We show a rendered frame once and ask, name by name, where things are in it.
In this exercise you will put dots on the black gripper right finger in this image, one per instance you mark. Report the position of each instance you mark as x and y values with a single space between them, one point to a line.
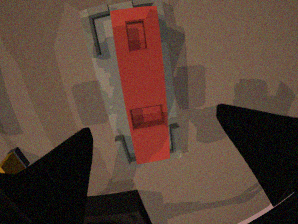
269 144

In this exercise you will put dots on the yellow-brown rectangular block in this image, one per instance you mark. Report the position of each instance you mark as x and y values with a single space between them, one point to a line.
11 164

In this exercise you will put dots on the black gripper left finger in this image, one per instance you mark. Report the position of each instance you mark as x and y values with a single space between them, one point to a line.
53 190

